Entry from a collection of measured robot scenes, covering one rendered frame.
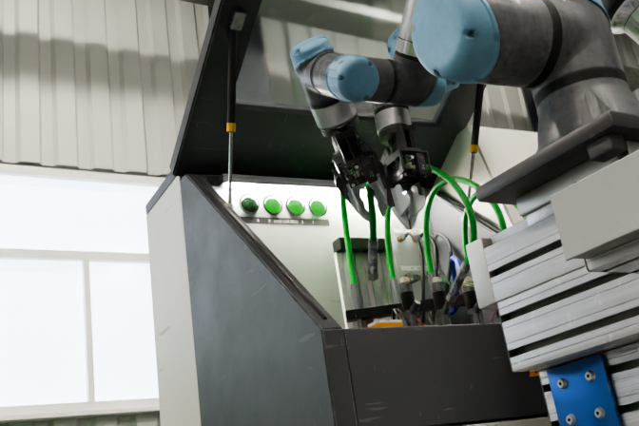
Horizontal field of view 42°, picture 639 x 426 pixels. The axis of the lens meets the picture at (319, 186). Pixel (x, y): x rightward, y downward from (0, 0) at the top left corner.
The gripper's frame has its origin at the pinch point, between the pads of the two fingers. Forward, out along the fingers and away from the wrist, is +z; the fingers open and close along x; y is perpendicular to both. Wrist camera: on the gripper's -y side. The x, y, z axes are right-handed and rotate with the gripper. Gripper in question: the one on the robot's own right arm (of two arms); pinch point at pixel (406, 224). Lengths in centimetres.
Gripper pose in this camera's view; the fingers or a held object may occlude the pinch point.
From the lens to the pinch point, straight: 173.3
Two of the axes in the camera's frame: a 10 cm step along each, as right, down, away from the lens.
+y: 4.4, -3.9, -8.1
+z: 1.4, 9.2, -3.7
